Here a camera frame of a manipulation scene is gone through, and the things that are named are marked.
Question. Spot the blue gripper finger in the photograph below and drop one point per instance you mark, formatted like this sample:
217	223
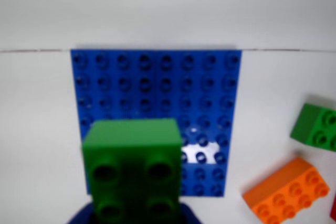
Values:
82	216

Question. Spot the green 2x4 block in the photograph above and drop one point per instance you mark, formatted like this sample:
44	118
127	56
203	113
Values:
131	150

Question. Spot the orange 2x4 block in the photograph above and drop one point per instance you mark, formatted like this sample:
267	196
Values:
283	195

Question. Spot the green 2x2 block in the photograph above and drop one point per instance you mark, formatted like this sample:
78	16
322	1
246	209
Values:
307	127

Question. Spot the red 2x2 block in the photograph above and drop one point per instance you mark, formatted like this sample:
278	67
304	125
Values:
334	208

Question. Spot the white board sheet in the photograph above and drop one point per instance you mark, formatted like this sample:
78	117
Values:
157	9
34	129

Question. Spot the blue 8x8 baseplate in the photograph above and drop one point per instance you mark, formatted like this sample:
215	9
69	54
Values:
157	82

